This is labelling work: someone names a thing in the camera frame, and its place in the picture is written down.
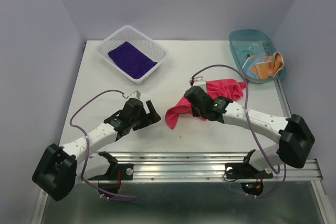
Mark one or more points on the aluminium mounting rail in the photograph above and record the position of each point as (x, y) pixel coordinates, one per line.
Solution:
(187, 167)

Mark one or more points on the white perforated plastic basket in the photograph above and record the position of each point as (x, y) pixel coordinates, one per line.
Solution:
(140, 41)

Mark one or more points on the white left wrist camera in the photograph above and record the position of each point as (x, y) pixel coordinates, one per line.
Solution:
(135, 95)

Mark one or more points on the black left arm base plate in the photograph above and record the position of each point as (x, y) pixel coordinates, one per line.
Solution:
(116, 172)

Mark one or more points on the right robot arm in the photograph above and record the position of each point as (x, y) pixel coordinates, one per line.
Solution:
(292, 137)

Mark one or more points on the teal translucent plastic tub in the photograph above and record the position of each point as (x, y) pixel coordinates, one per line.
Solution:
(245, 43)

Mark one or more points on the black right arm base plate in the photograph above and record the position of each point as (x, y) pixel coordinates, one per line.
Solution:
(237, 171)

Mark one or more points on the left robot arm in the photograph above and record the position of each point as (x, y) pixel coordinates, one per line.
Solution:
(57, 169)

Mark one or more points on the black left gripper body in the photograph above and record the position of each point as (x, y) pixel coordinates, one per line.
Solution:
(141, 113)

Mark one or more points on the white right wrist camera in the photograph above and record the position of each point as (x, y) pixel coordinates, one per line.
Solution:
(198, 81)

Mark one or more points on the pink towel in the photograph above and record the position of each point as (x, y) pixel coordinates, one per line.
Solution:
(229, 88)

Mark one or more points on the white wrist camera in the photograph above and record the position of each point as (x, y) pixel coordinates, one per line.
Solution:
(198, 81)
(135, 95)

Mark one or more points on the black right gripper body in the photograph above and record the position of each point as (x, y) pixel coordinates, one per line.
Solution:
(196, 112)

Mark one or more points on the purple towel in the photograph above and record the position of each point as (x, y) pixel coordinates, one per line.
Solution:
(130, 60)

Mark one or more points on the orange patterned towel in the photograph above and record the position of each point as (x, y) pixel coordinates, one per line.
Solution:
(263, 66)

